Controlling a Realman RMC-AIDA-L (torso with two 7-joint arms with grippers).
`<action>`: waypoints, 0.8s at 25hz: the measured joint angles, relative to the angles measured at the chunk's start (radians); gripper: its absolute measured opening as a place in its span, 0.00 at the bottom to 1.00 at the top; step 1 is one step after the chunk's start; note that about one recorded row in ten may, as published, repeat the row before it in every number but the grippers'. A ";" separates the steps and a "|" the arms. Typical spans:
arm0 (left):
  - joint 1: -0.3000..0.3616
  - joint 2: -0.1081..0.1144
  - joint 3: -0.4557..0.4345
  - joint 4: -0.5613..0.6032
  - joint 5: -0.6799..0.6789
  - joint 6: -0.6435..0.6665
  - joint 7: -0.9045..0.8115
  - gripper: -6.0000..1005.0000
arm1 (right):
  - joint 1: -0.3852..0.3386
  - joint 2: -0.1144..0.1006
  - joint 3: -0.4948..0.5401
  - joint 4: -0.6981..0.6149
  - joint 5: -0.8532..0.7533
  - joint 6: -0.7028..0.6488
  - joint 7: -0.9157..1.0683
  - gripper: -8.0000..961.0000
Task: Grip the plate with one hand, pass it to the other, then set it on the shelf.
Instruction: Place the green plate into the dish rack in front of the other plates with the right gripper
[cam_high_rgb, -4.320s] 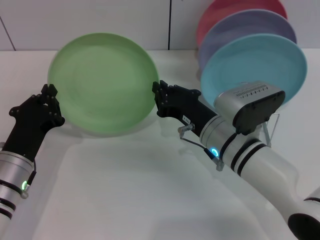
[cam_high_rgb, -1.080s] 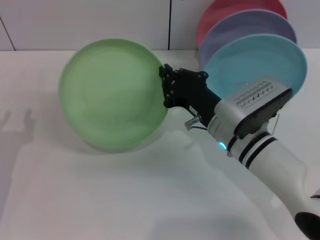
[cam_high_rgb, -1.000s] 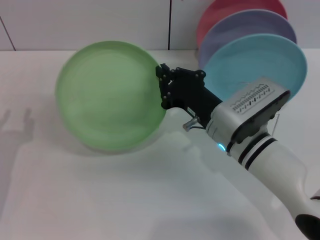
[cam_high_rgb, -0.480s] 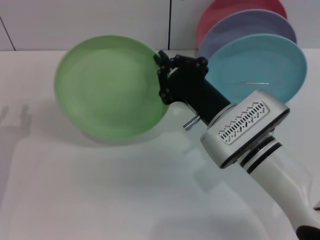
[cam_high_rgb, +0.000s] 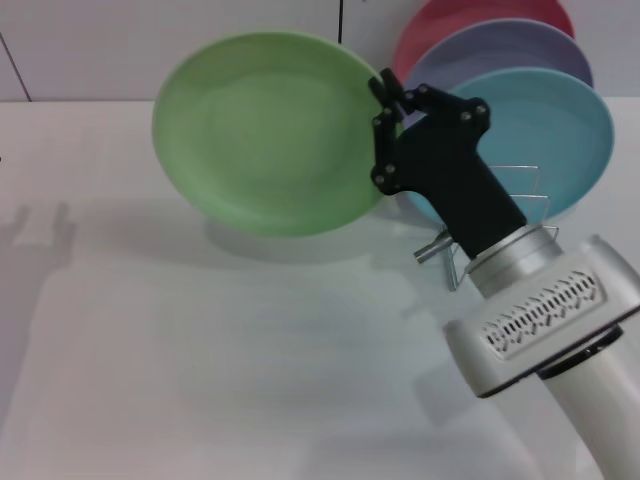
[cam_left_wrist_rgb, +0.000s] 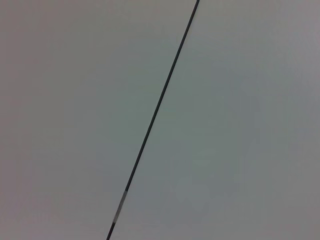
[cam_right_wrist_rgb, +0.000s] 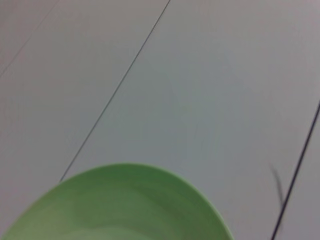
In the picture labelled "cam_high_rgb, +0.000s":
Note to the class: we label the red round plate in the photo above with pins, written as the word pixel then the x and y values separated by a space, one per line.
pixel 450 20

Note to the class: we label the blue round plate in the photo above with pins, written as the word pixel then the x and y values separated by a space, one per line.
pixel 550 145

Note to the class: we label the green round plate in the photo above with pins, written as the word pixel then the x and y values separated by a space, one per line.
pixel 270 135

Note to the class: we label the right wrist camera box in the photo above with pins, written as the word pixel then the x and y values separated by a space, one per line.
pixel 550 320

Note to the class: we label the purple round plate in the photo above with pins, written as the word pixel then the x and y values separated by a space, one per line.
pixel 500 50

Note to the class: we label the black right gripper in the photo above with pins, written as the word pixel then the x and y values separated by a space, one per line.
pixel 450 170

